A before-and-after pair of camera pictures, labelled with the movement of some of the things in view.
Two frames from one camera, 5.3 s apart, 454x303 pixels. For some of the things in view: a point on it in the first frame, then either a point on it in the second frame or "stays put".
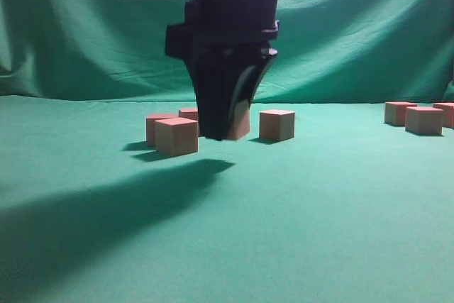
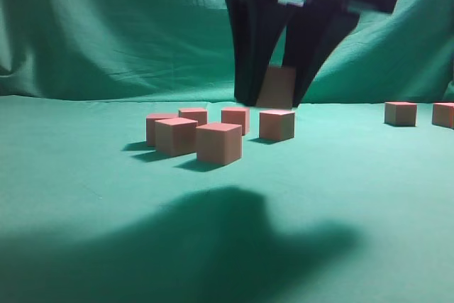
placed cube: [277, 125] stays put
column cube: [176, 136] stays put
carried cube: [241, 123] to [218, 143]
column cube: [424, 120] to [277, 90]
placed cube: [189, 113] stays put
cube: [150, 125] stays put
